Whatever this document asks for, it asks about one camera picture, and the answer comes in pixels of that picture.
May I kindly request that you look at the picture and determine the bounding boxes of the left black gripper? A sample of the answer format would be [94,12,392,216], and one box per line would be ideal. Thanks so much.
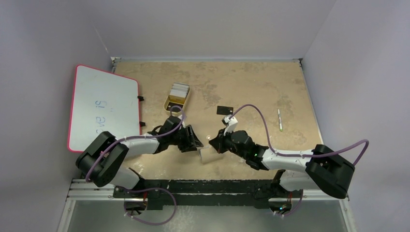
[169,126,202,153]

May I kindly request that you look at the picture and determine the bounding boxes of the beige leather card holder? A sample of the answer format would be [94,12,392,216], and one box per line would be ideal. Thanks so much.
[198,145,224,164]

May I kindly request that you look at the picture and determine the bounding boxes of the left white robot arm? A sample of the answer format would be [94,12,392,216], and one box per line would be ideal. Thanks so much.
[75,116,204,198]

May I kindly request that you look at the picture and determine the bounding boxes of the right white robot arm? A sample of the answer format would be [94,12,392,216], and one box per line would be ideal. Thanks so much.
[209,130,355,199]

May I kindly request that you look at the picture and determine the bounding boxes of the stack of cards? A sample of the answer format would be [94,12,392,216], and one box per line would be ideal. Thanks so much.
[168,83,190,104]

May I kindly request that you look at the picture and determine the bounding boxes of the beige plastic tray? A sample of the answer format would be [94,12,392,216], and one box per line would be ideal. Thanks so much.
[164,91,190,113]

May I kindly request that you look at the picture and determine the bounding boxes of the white green pen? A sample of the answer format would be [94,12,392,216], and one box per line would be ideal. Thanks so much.
[277,109,283,132]

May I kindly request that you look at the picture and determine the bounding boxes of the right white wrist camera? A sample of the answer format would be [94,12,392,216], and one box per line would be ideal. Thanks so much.
[222,115,238,135]

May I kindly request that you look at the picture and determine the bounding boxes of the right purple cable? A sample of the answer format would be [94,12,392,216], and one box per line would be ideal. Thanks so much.
[224,104,369,218]

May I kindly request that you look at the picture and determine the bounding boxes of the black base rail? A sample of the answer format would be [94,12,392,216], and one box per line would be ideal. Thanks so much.
[113,171,303,212]

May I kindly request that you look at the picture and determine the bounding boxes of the white board with pink frame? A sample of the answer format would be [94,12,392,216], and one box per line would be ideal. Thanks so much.
[67,65,141,153]

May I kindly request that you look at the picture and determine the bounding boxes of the aluminium frame rail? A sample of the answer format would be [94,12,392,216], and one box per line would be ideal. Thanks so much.
[67,178,347,201]

